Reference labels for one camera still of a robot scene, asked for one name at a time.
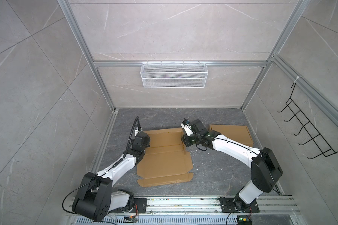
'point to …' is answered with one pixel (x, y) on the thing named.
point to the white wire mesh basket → (173, 75)
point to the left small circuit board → (130, 219)
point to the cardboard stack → (166, 161)
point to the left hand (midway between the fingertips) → (141, 133)
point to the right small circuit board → (243, 220)
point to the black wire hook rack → (317, 142)
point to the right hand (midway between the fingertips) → (182, 137)
